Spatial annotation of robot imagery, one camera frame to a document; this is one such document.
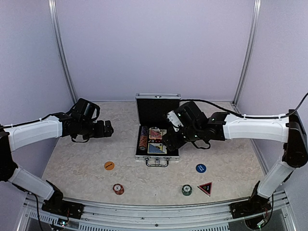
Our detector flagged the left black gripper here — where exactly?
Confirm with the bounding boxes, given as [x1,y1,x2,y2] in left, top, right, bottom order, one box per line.
[78,120,113,140]

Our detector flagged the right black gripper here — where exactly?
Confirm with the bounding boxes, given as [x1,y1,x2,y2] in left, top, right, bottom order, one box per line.
[161,125,202,151]

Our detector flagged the red playing card deck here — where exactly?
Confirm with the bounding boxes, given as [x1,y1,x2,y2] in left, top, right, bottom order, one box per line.
[149,128,167,141]

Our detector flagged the blue playing card deck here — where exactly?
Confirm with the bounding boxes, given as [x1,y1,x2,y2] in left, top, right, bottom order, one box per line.
[147,143,167,154]

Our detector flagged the aluminium poker case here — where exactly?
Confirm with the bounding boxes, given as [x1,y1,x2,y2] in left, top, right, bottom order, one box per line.
[135,93,181,167]

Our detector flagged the black triangular button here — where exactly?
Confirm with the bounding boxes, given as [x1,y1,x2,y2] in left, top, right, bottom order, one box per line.
[197,182,212,196]

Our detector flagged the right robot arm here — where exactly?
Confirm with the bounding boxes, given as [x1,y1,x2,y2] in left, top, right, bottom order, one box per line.
[163,99,308,214]

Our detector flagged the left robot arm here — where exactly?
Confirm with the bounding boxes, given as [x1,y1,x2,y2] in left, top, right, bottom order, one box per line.
[0,113,114,214]

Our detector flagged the blue round button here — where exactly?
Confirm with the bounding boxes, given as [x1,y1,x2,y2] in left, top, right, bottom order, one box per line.
[195,164,206,173]

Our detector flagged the orange round button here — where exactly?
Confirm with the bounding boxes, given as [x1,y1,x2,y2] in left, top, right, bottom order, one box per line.
[104,161,115,170]

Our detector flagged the left poker chip row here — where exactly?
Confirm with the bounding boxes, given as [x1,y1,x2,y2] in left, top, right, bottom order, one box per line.
[139,126,148,151]

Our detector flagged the green poker chip stack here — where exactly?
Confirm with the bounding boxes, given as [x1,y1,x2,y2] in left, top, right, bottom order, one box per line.
[181,184,193,196]

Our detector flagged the red poker chip stack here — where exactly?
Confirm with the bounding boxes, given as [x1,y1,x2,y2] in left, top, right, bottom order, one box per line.
[113,183,125,195]

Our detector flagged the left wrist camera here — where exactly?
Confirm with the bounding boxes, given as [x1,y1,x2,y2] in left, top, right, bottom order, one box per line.
[66,98,100,122]

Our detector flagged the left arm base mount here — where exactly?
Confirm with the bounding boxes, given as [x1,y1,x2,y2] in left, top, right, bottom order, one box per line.
[42,180,84,219]

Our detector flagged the front aluminium rail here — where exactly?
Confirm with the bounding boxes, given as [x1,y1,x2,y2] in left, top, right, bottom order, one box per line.
[24,190,289,231]

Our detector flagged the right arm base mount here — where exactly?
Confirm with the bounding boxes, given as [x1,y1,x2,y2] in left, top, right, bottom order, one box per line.
[230,181,272,219]

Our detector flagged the left aluminium frame post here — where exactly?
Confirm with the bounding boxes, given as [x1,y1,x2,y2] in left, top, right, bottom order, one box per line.
[48,0,77,103]

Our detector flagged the aluminium frame post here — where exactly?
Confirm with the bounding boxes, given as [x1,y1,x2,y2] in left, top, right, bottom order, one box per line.
[232,0,262,107]
[48,0,77,103]

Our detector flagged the right aluminium frame post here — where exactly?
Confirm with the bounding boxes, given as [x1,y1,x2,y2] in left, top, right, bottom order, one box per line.
[232,0,262,107]

